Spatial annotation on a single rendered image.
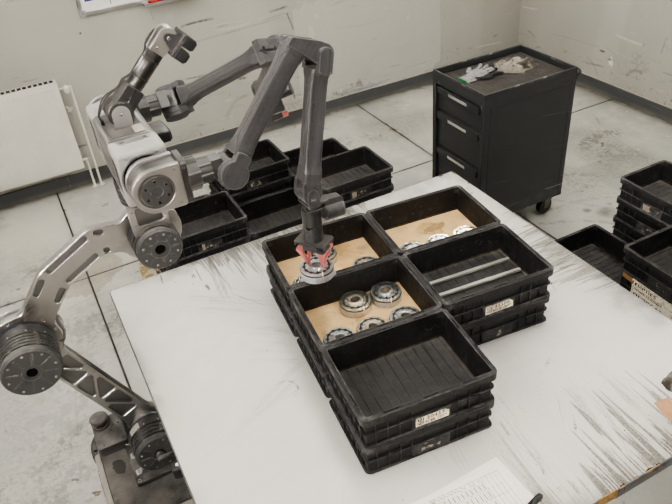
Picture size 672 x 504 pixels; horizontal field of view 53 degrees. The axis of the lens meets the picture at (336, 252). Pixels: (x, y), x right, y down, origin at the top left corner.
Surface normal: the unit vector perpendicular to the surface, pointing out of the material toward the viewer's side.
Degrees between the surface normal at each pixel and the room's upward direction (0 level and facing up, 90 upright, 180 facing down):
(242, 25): 90
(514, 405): 0
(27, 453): 0
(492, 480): 0
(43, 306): 90
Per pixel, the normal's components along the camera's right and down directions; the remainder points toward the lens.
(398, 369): -0.08, -0.81
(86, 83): 0.46, 0.49
